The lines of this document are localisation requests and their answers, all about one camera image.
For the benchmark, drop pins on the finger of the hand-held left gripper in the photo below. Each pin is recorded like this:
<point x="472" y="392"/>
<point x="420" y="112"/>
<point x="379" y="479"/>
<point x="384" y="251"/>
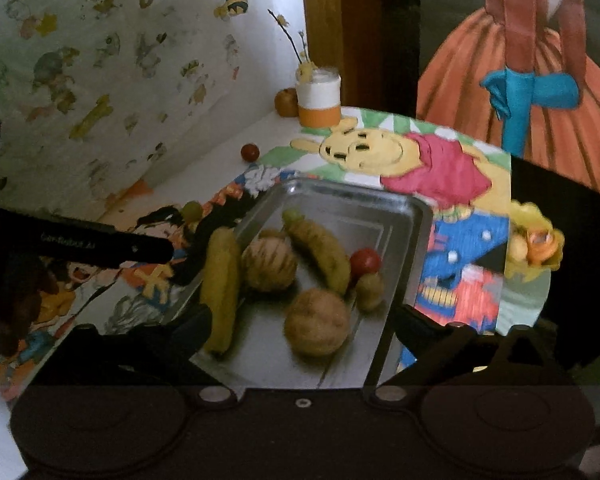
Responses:
<point x="150" y="251"/>

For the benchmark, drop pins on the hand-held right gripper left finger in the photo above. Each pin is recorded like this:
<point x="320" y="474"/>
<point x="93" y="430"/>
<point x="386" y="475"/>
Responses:
<point x="195" y="330"/>

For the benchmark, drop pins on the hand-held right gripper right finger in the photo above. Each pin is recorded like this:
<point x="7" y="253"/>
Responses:
<point x="412" y="327"/>

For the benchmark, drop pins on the green grape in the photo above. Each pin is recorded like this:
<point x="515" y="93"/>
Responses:
<point x="371" y="292"/>
<point x="193" y="211"/>

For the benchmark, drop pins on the striped brown round fruit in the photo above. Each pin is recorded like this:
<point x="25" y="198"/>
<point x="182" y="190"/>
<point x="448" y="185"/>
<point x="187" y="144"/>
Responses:
<point x="269" y="265"/>

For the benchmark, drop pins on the spotted yellow banana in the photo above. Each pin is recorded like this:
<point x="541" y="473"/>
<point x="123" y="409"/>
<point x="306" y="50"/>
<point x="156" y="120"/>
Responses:
<point x="320" y="250"/>

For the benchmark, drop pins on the metal tray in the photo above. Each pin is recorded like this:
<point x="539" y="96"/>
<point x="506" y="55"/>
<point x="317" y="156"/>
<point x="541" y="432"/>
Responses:
<point x="345" y="210"/>

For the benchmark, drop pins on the person's left hand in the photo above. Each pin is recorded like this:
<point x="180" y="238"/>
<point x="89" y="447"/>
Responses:
<point x="22" y="305"/>

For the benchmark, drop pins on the red cherry tomato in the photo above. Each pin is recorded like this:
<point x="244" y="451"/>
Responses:
<point x="365" y="261"/>
<point x="250" y="152"/>

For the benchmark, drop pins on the pale green plastic stool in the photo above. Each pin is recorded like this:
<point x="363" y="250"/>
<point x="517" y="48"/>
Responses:
<point x="525" y="300"/>

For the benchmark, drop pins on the small yellow fruit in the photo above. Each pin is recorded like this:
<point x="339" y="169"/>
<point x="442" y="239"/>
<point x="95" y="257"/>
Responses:
<point x="517" y="249"/>

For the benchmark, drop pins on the orange peel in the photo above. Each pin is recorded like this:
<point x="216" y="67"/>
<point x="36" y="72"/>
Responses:
<point x="540" y="247"/>

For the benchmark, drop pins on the colourful cartoon printed mat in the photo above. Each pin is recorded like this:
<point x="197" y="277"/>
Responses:
<point x="430" y="175"/>

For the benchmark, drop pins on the white cartoon printed blanket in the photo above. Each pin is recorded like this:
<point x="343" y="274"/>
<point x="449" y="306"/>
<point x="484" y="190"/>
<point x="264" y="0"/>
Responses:
<point x="80" y="85"/>

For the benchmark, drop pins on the yellow bowl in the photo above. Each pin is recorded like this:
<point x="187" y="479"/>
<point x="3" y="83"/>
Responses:
<point x="535" y="215"/>

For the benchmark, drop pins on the small orange-red apple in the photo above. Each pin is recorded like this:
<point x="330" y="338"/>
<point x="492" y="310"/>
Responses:
<point x="286" y="102"/>

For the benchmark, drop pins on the white and orange jar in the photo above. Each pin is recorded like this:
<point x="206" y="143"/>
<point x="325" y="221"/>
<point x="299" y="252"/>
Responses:
<point x="320" y="105"/>

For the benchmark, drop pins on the dried yellow flower twig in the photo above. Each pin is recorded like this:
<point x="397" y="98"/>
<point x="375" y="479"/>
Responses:
<point x="305" y="71"/>

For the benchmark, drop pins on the wall poster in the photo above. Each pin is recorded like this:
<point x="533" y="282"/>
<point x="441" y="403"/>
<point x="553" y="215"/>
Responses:
<point x="530" y="85"/>

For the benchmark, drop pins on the brown wooden door frame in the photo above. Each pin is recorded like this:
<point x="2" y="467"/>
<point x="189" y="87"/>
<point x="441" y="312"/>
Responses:
<point x="330" y="20"/>

